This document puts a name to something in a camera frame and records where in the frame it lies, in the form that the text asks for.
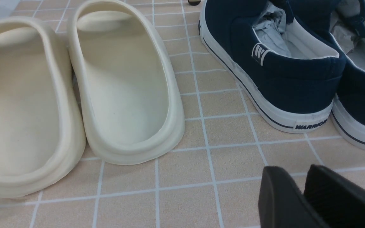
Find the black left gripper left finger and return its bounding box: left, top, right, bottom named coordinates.
left=258, top=166, right=329, bottom=228

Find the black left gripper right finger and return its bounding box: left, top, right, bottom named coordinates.
left=303, top=164, right=365, bottom=228

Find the navy canvas slip-on right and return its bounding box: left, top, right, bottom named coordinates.
left=290, top=0, right=365, bottom=150

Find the navy canvas slip-on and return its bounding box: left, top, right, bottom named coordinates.
left=198, top=0, right=346, bottom=133
left=290, top=0, right=365, bottom=150

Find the navy canvas slip-on left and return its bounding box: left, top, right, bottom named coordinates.
left=198, top=0, right=346, bottom=133

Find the cream foam slide right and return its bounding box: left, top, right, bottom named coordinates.
left=67, top=0, right=185, bottom=165

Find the cream foam slide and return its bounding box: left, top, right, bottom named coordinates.
left=0, top=17, right=86, bottom=198
left=67, top=0, right=185, bottom=165

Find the cream foam slide left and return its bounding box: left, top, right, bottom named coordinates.
left=0, top=17, right=86, bottom=198

